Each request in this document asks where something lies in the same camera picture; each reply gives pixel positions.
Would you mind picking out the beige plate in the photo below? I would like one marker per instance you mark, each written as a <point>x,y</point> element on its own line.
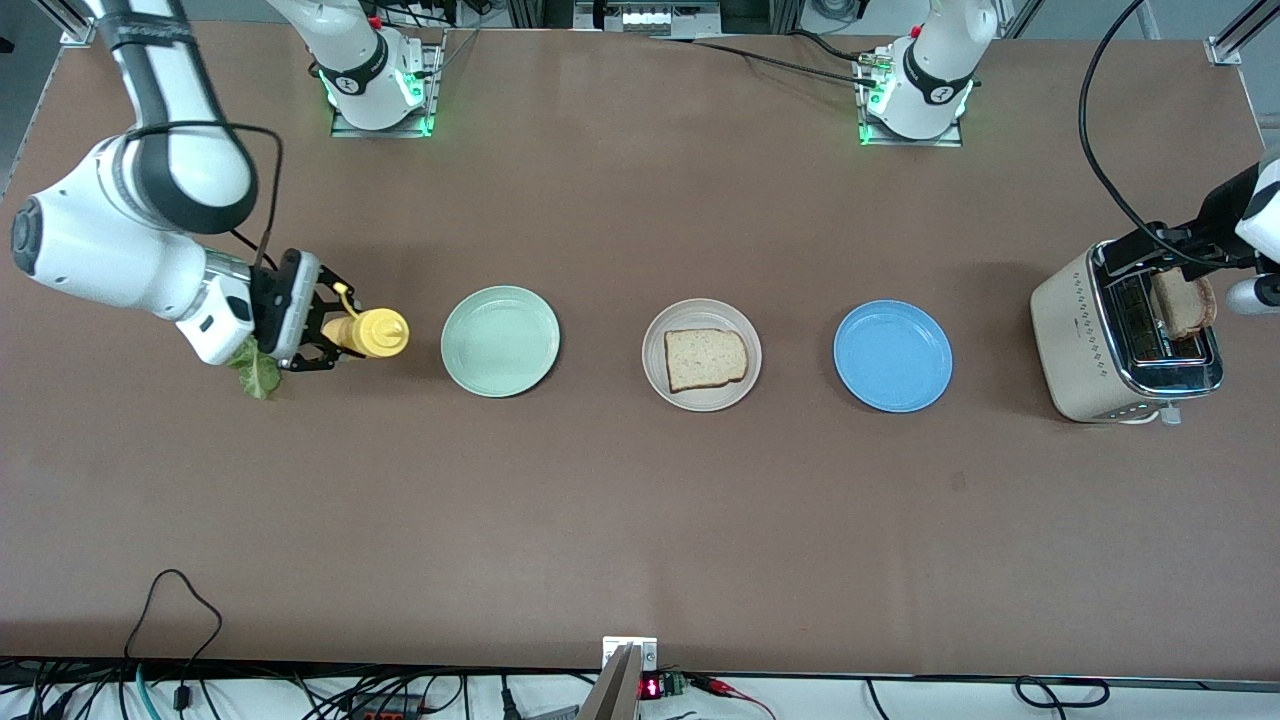
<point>703,312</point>

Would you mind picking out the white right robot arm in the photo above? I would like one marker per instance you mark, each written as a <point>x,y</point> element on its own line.
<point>100,240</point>

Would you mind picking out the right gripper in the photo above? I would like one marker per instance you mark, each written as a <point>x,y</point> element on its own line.
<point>268,307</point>

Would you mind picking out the red display circuit board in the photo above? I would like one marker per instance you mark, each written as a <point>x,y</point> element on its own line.
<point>652,688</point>

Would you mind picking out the beige chrome toaster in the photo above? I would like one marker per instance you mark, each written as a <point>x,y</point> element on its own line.
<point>1075,340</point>

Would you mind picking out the blue plate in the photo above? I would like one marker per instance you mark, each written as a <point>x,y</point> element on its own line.
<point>893,357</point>

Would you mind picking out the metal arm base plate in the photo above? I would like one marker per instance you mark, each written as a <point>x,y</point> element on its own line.
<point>433,65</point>
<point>915,142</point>

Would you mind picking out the brown bread slice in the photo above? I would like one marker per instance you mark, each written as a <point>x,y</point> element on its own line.
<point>705,360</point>
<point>1185,305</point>

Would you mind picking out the yellow squeeze bottle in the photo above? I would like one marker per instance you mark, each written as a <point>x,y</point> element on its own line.
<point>375,333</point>

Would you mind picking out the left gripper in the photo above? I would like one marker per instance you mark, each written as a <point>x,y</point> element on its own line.
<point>1222,214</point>

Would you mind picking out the green plate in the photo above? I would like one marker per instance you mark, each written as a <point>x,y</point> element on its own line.
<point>500,342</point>

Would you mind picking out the silver camera mount bracket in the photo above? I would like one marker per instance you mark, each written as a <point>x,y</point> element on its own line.
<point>645,655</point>

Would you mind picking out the green lettuce leaf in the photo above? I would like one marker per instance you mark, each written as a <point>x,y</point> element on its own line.
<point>258,375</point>

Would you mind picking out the aluminium frame profile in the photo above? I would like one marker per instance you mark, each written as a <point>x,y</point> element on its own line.
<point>1225,48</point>
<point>72,32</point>

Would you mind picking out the grey camera mount pole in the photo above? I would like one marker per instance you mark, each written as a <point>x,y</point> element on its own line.
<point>612,695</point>

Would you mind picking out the lit electronics box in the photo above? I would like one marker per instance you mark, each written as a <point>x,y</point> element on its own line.
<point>645,18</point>

